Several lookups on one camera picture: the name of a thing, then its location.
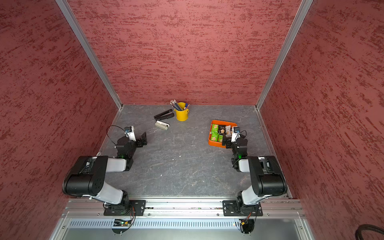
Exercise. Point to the yellow pen cup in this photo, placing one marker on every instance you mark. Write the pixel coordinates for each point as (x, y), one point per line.
(182, 112)

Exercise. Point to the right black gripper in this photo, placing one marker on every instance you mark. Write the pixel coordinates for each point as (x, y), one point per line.
(229, 142)

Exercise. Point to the green cookie packet far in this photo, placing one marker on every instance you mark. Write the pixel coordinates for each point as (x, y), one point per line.
(214, 128)

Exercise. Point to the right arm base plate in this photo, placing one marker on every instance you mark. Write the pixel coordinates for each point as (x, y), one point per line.
(231, 207)

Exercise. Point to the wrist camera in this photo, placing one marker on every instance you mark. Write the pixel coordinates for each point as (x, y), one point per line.
(129, 131)
(235, 134)

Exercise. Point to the pens in cup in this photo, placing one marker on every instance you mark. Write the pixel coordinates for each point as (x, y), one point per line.
(175, 105)

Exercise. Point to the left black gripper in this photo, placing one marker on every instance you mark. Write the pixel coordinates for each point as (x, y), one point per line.
(140, 142)

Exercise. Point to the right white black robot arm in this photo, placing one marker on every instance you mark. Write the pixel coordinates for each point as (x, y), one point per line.
(267, 178)

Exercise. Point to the black stapler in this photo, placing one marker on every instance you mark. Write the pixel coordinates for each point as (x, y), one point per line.
(165, 115)

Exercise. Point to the white pink cookie packet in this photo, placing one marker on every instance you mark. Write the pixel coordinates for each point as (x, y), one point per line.
(228, 130)

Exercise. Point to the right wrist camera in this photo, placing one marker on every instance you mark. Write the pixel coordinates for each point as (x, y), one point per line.
(235, 134)

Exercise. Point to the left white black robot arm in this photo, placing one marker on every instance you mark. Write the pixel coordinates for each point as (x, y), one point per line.
(87, 176)

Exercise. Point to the aluminium front rail frame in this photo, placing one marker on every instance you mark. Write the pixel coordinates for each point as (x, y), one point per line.
(185, 218)

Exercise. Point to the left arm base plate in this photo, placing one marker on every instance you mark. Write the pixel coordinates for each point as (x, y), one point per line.
(132, 208)

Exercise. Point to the black cookie packet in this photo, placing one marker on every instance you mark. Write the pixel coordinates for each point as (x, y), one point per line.
(222, 130)

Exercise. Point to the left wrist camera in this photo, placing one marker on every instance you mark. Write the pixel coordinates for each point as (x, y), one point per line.
(129, 131)

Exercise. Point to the orange plastic storage tray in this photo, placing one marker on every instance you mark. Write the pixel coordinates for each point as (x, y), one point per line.
(219, 144)

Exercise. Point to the green cookie packet left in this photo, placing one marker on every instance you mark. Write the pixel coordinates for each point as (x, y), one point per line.
(214, 137)

